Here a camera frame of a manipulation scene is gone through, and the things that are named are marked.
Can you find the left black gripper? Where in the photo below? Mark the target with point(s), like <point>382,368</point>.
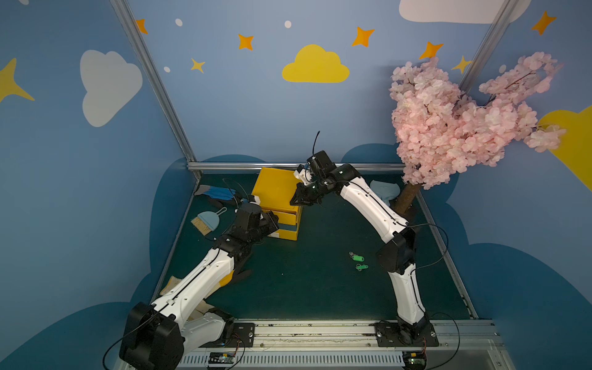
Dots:
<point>269,222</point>

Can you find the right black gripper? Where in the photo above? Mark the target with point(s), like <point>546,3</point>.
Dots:
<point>303,195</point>

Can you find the yellow drawer cabinet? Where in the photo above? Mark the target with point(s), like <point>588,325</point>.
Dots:
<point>275,188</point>

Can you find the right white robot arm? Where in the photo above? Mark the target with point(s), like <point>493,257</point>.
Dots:
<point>398,254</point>

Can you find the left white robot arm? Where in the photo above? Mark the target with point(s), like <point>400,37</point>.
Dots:
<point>159,334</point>

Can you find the blue black work glove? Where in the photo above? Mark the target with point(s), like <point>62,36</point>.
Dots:
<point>221,197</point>

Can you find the small blue hand brush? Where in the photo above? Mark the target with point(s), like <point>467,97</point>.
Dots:
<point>208,221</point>

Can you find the yellow black work glove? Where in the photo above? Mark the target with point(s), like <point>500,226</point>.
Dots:
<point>234,277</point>

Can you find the light blue dustpan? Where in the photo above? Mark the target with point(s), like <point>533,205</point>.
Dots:
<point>385,191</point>

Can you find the pink cherry blossom tree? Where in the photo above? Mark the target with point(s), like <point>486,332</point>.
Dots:
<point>442,131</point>

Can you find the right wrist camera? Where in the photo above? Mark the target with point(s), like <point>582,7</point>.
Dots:
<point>314,166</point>

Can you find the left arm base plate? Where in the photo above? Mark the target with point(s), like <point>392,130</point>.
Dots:
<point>238,333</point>

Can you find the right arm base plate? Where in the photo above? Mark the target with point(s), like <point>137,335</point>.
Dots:
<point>394,334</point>

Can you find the aluminium rail base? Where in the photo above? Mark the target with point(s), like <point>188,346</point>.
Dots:
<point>351,344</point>

